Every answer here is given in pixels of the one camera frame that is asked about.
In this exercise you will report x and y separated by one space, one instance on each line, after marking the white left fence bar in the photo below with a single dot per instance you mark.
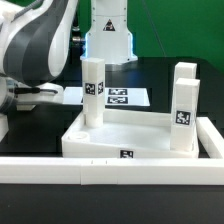
3 126

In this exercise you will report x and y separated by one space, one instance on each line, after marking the white desk top tray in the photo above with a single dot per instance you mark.
124 134

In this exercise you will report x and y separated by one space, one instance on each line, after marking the white right fence bar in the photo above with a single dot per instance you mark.
210 138

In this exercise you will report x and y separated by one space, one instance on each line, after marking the fiducial marker sheet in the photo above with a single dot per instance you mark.
113 96

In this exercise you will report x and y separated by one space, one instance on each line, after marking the white front fence bar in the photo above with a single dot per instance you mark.
46 170

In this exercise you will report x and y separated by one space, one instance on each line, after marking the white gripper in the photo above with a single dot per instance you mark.
47 93

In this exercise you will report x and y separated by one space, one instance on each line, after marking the white fence bar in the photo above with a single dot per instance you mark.
46 170
3 126
210 138

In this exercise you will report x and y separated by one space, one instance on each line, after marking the black cable connector post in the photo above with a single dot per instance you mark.
76 33

